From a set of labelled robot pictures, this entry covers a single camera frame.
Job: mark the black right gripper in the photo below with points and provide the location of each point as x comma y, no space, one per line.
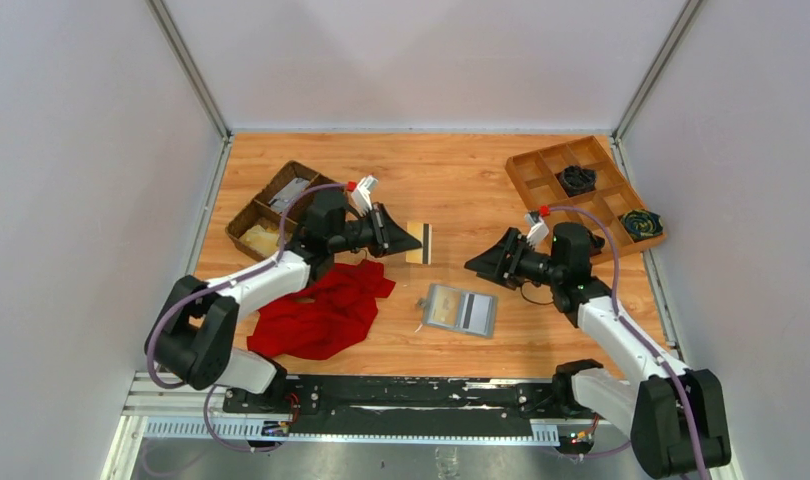
511,257

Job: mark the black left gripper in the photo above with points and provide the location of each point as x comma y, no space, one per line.
379,230

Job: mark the grey card holder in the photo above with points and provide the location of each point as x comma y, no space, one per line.
459,310

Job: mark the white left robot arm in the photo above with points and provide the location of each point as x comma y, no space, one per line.
191,342

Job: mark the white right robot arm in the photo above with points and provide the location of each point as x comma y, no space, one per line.
673,416

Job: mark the grey card in basket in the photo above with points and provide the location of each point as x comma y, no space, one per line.
282,199

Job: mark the yellow cards in basket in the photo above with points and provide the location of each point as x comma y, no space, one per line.
261,241

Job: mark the red cloth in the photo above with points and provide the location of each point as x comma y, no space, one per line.
326,318

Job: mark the black rolled belt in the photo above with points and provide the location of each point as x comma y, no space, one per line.
576,180

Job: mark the wooden compartment tray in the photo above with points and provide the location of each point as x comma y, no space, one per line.
533,175

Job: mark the brown woven basket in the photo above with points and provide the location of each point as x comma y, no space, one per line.
256,211

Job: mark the blue yellow rolled tie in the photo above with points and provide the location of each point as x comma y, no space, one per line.
641,224

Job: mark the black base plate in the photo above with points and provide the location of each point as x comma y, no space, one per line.
411,407

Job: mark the aluminium frame rail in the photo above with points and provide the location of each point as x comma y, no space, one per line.
188,413

